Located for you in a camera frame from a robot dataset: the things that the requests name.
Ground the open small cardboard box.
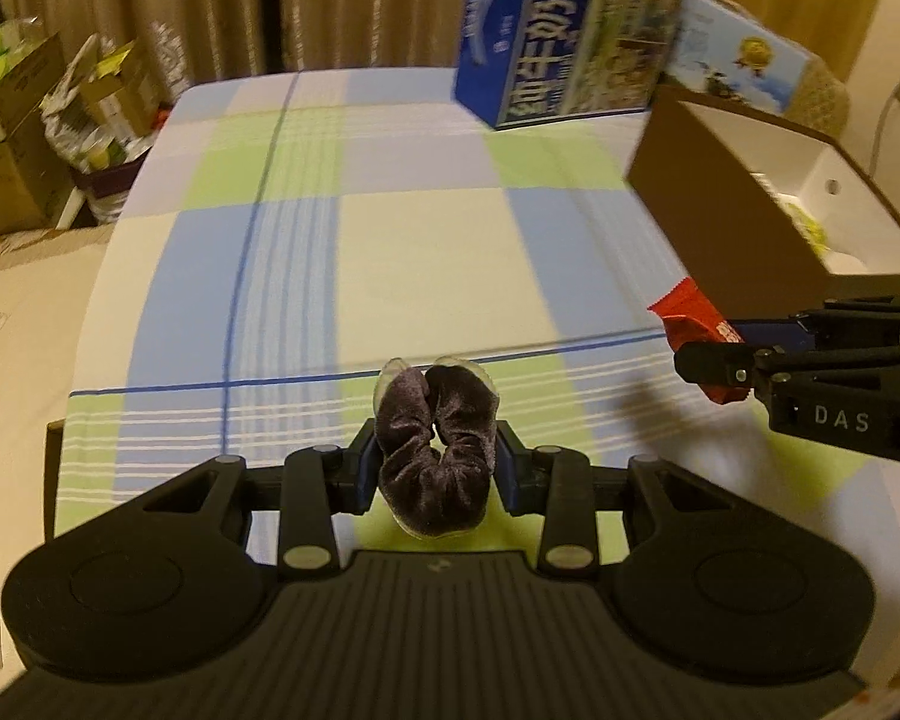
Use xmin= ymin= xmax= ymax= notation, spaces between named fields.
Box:
xmin=40 ymin=34 xmax=160 ymax=174

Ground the brown cardboard storage box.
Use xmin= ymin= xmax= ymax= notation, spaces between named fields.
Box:
xmin=628 ymin=85 xmax=900 ymax=320

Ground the cardboard box with green tissues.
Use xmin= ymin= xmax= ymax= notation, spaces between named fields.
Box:
xmin=0 ymin=18 xmax=73 ymax=236

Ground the dark blue milk carton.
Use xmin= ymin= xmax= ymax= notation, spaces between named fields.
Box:
xmin=453 ymin=0 xmax=683 ymax=130

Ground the dark brown velvet scrunchie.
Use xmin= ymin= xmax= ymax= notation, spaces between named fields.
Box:
xmin=374 ymin=358 xmax=499 ymax=538

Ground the light blue milk carton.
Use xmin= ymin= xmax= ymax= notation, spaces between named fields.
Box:
xmin=663 ymin=0 xmax=811 ymax=115

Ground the plaid bed sheet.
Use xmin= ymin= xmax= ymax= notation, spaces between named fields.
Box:
xmin=51 ymin=67 xmax=900 ymax=691

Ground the beige quilted chair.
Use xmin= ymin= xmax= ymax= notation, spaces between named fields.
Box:
xmin=784 ymin=54 xmax=850 ymax=140

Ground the white power cable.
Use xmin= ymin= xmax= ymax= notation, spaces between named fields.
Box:
xmin=865 ymin=67 xmax=900 ymax=182

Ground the red snack packet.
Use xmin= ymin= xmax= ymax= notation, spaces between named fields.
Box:
xmin=645 ymin=276 xmax=756 ymax=407

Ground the cream cartoon blanket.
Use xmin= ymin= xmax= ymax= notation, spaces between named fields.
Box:
xmin=0 ymin=223 xmax=118 ymax=593

